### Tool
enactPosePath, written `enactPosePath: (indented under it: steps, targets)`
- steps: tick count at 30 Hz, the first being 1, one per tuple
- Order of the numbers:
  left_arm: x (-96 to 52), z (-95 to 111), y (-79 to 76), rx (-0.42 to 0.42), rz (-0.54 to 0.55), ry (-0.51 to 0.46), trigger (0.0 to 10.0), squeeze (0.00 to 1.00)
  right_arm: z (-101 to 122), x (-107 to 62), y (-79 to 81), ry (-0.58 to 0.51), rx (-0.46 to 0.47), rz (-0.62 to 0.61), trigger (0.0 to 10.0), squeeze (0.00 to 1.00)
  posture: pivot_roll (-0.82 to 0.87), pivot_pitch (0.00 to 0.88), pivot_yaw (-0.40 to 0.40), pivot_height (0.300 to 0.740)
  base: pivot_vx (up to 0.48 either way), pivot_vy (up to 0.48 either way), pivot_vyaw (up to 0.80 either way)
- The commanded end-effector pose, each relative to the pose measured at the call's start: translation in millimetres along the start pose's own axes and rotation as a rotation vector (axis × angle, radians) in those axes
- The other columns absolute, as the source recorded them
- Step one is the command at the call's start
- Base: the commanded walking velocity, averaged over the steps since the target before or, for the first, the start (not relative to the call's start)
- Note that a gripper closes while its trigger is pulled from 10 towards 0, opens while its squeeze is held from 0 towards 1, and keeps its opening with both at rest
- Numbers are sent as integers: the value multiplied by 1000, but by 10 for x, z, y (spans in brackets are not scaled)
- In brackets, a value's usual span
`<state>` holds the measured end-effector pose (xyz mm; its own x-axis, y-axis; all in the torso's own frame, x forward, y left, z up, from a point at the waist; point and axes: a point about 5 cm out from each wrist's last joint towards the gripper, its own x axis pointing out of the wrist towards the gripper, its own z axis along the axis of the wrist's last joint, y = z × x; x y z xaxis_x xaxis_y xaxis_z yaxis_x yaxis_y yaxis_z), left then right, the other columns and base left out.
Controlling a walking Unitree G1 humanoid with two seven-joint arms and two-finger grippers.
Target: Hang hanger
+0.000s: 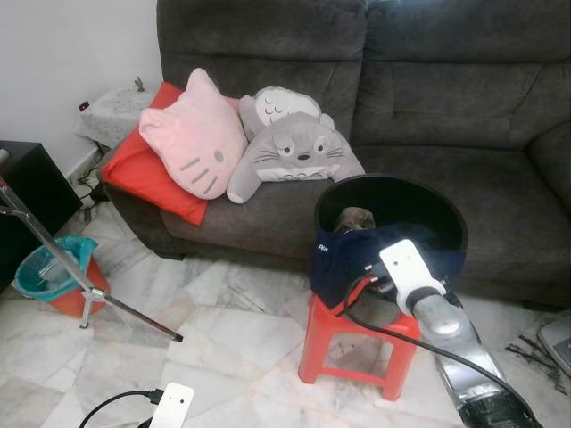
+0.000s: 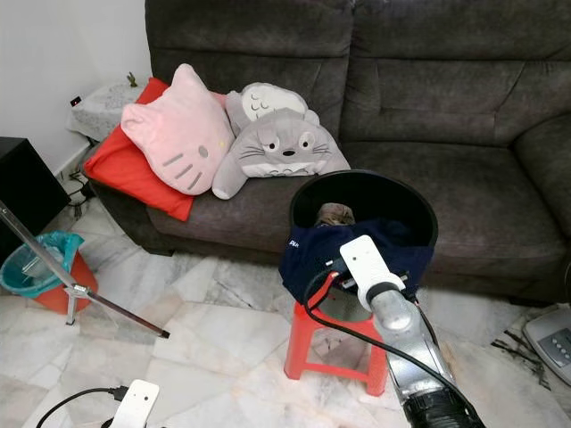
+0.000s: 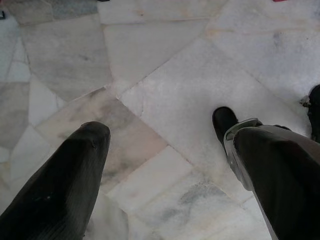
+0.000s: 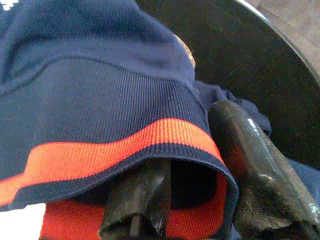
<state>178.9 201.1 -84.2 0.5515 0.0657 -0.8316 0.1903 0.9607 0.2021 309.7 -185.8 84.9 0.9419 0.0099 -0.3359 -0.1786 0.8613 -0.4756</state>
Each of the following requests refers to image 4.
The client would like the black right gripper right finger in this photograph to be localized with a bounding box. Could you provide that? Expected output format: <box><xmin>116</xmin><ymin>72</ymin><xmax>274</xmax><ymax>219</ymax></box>
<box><xmin>208</xmin><ymin>99</ymin><xmax>320</xmax><ymax>240</ymax></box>

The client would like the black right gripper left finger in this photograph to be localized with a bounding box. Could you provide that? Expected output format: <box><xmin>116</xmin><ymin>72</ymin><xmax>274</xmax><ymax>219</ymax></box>
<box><xmin>99</xmin><ymin>159</ymin><xmax>173</xmax><ymax>240</ymax></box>

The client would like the navy polo shirt red collar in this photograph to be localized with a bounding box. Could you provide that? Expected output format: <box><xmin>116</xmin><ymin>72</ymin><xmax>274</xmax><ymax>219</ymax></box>
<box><xmin>0</xmin><ymin>0</ymin><xmax>320</xmax><ymax>240</ymax></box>

